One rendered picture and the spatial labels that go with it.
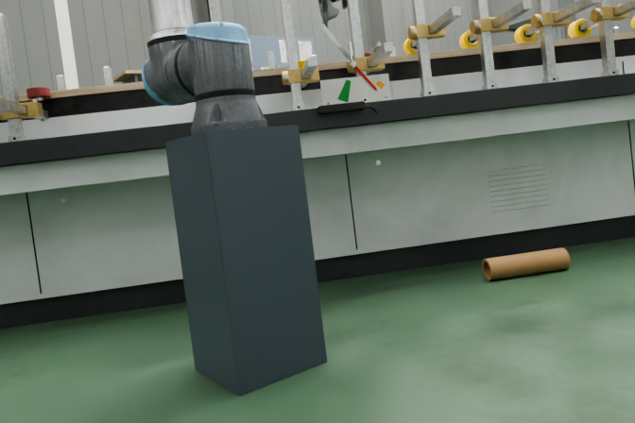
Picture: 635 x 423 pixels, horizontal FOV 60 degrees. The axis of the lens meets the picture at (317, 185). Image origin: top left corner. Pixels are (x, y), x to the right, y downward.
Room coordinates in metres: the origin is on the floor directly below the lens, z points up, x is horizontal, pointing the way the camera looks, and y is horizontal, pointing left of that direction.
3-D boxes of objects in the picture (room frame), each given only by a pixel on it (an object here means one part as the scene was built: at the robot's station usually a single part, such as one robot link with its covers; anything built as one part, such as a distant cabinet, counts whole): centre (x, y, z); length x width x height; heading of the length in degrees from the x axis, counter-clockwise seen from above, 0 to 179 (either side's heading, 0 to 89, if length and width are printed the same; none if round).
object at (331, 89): (2.04, -0.18, 0.75); 0.26 x 0.01 x 0.10; 96
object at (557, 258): (1.98, -0.72, 0.04); 0.30 x 0.08 x 0.08; 96
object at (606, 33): (2.18, -1.21, 0.90); 0.03 x 0.03 x 0.48; 6
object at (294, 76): (2.05, 0.01, 0.83); 0.13 x 0.06 x 0.05; 96
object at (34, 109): (1.94, 1.01, 0.81); 0.13 x 0.06 x 0.05; 96
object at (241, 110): (1.38, 0.20, 0.65); 0.19 x 0.19 x 0.10
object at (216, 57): (1.39, 0.21, 0.79); 0.17 x 0.15 x 0.18; 47
